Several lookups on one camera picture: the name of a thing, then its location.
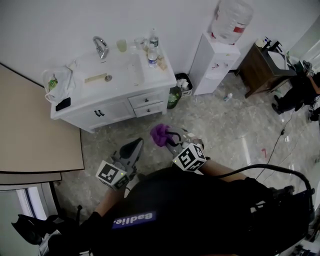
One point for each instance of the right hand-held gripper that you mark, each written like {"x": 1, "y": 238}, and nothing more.
{"x": 190, "y": 157}

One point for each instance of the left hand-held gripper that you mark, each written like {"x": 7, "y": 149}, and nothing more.
{"x": 112, "y": 175}

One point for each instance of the purple cloth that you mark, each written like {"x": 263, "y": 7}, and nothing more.
{"x": 160, "y": 135}

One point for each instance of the person's right forearm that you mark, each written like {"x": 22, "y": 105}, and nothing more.
{"x": 220, "y": 170}

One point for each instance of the person's left forearm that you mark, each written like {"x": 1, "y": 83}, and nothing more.
{"x": 107, "y": 202}

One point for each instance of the white vanity cabinet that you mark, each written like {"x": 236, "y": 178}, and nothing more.
{"x": 112, "y": 113}

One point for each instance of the black mesh bin green bag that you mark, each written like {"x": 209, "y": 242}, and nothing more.
{"x": 173, "y": 98}

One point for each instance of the person's black clothed torso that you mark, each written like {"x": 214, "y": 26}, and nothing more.
{"x": 187, "y": 200}

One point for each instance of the black rectangular waste bin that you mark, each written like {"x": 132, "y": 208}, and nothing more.
{"x": 185, "y": 83}

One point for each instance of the small white bottle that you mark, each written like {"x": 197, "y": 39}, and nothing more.
{"x": 227, "y": 97}

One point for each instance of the round metal sink plug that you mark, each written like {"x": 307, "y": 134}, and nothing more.
{"x": 108, "y": 78}

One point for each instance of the white water dispenser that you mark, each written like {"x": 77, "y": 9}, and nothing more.
{"x": 207, "y": 67}

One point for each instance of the beige sponge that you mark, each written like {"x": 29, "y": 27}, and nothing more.
{"x": 162, "y": 63}

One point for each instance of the pale wooden strip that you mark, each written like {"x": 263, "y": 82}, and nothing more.
{"x": 95, "y": 78}

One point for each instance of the black flat phone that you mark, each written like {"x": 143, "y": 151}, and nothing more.
{"x": 63, "y": 104}

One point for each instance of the water bottle blue label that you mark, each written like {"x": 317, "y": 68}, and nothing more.
{"x": 152, "y": 58}

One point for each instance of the beige flat board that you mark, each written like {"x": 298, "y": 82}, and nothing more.
{"x": 37, "y": 125}

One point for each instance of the white plastic bag green print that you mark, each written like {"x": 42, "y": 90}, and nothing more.
{"x": 58, "y": 83}

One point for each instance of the dark wooden vanity cabinet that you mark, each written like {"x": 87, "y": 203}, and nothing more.
{"x": 255, "y": 71}

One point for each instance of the pale yellow cup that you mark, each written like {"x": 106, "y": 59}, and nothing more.
{"x": 121, "y": 46}

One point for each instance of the water bottle dark label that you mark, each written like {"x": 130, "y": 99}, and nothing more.
{"x": 154, "y": 38}

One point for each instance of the clear glass cup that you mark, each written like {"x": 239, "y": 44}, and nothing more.
{"x": 139, "y": 43}

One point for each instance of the chrome faucet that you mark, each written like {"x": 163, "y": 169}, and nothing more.
{"x": 101, "y": 48}

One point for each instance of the black office chair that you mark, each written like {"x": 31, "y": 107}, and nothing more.
{"x": 37, "y": 230}

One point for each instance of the clear water jug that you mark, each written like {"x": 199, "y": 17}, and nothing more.
{"x": 230, "y": 20}

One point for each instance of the black faucet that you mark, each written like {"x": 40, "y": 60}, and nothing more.
{"x": 275, "y": 47}

